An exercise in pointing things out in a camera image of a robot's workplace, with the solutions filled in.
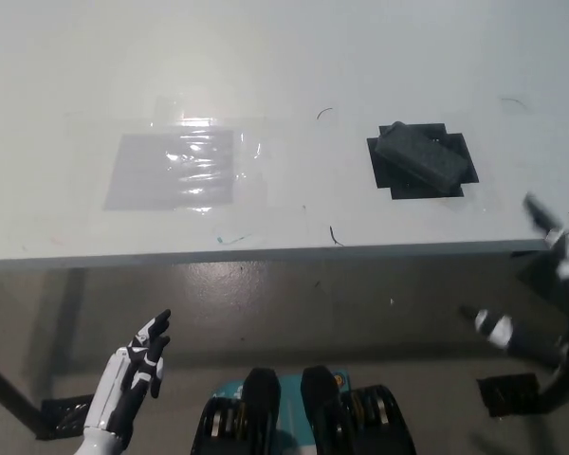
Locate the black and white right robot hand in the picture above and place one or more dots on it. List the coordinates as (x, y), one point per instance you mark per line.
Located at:
(498, 329)

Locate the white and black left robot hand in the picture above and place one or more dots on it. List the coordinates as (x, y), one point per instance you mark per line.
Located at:
(142, 369)

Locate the dark grey whiteboard eraser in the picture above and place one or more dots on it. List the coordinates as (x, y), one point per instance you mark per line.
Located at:
(417, 154)

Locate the black and teal robot torso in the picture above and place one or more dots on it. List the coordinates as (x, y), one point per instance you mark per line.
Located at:
(322, 407)

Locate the black tape marked spot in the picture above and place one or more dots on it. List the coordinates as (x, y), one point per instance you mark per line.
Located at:
(384, 177)

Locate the black table foot plate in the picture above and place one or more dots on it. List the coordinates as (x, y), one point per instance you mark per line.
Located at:
(64, 417)
(509, 395)

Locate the black diagonal table leg bar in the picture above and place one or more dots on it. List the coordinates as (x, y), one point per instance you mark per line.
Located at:
(9, 388)

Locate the grey paper sheet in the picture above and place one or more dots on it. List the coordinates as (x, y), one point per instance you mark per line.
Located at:
(142, 175)

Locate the clear plastic film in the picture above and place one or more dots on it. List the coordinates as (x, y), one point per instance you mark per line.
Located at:
(252, 163)

